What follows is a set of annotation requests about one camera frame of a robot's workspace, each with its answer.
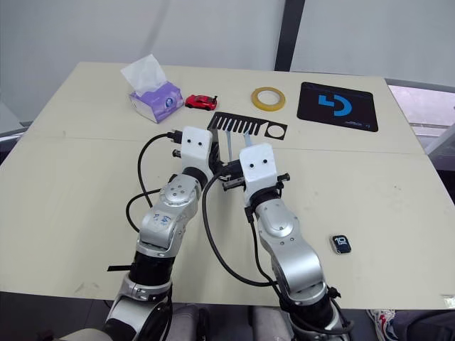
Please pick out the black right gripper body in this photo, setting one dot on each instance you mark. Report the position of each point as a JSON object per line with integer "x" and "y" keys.
{"x": 231, "y": 170}

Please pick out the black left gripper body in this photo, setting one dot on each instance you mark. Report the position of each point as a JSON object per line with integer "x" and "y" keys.
{"x": 177, "y": 153}

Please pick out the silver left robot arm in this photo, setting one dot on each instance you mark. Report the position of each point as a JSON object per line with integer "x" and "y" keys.
{"x": 170, "y": 213}

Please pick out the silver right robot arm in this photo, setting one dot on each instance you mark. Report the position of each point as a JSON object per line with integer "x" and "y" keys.
{"x": 284, "y": 241}

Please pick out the black comb-shaped watch stand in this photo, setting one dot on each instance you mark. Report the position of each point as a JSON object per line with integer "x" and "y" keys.
{"x": 249, "y": 122}

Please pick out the black square watch body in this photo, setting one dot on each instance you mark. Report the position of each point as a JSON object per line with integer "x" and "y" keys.
{"x": 342, "y": 244}

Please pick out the purple tissue box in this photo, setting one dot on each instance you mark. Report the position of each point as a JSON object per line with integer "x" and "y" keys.
{"x": 160, "y": 103}

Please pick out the red toy car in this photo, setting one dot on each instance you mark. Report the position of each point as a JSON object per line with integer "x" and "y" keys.
{"x": 199, "y": 102}

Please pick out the yellow tape roll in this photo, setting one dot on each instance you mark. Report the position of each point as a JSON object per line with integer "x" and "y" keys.
{"x": 256, "y": 102}

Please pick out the white tissue sheet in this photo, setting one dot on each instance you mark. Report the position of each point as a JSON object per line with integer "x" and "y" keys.
{"x": 144, "y": 72}

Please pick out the black mouse pad blue logo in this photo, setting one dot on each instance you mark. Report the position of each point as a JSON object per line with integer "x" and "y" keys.
{"x": 337, "y": 106}

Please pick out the dark vertical pillar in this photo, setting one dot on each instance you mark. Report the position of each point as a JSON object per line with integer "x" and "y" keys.
{"x": 289, "y": 35}

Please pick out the white sneaker red blue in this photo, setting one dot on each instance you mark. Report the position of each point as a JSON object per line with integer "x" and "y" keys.
{"x": 382, "y": 321}

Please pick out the dark trouser leg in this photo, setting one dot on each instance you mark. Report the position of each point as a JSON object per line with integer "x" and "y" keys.
{"x": 423, "y": 327}

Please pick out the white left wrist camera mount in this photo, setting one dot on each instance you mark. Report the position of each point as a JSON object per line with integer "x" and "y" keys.
{"x": 195, "y": 151}

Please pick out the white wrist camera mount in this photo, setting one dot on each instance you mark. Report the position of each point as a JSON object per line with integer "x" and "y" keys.
{"x": 195, "y": 151}
{"x": 257, "y": 177}

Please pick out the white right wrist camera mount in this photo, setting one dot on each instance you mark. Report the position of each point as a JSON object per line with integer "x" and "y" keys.
{"x": 257, "y": 177}

